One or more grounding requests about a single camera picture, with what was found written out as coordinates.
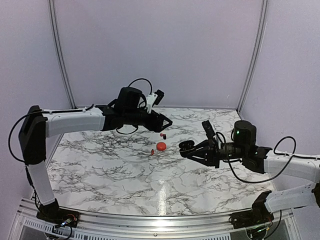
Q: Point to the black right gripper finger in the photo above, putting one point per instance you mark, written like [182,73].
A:
[202,146]
[201,160]

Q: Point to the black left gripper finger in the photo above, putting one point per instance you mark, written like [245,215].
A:
[162,127]
[165,121]

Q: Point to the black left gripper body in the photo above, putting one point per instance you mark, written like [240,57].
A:
[150,124]

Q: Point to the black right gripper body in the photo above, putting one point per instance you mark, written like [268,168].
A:
[215,157]

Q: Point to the black earbud charging case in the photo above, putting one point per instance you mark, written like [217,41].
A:
[186,147]

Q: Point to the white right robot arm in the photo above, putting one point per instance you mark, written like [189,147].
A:
[261,160]

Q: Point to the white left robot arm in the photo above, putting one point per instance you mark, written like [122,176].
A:
[131,107]

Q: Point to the red round charging case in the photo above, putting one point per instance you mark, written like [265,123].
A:
[161,146]

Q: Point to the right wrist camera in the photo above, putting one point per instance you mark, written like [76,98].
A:
[211,134]

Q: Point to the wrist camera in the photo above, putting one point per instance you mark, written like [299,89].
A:
[153,99]
[211,134]

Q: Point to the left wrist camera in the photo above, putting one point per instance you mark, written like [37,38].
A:
[153,99]

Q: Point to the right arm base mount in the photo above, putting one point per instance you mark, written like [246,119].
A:
[258,214]

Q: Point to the left aluminium frame post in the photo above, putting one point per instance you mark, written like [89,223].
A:
[59,53]

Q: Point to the aluminium frame post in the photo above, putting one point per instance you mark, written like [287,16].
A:
[59,53]
[263,16]

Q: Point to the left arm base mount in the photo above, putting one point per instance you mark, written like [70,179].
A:
[57,215]

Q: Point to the right aluminium frame post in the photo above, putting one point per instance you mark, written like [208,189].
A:
[263,16]

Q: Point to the front aluminium rail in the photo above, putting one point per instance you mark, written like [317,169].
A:
[104,226]

